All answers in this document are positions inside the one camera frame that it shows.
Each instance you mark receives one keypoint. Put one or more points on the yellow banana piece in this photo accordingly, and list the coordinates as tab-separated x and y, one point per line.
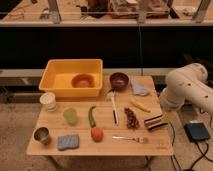
140	105

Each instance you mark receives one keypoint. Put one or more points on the red bowl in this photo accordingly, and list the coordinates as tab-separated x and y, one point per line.
83	81

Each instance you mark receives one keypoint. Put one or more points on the blue sponge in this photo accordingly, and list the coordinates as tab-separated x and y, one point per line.
68	142

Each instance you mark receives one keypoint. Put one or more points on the striped block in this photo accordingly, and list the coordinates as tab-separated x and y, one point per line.
154	123

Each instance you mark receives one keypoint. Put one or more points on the grey cloth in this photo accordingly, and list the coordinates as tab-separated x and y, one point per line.
139	89

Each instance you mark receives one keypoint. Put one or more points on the white stacked cups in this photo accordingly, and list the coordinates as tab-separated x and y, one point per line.
48	101

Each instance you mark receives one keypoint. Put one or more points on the wooden folding table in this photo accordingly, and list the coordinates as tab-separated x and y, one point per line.
159	143

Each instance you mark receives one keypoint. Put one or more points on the silver fork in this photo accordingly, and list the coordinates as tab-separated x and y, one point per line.
141	140

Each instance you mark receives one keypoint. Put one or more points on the brown grape bunch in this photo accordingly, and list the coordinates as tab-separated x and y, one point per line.
132	121

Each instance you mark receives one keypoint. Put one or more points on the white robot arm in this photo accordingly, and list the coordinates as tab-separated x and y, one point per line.
187	83

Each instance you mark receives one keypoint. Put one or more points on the background wooden shelf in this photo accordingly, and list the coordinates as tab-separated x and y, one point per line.
106	13

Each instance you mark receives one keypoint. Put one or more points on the green plastic cup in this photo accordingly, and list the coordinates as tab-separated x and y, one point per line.
70	115

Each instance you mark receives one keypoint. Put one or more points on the black foot pedal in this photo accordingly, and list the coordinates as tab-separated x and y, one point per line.
196	132

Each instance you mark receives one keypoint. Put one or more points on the dark maroon bowl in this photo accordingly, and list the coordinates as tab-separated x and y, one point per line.
119	81

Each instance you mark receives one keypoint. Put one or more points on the metal cup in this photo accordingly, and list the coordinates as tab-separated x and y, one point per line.
42	135

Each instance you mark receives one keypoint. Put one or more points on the green pepper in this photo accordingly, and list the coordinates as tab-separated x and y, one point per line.
91	117

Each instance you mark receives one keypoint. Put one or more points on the yellow plastic tub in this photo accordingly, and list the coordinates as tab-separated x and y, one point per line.
59	73

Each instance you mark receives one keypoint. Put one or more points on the orange tomato toy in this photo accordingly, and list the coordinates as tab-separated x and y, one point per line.
97	134

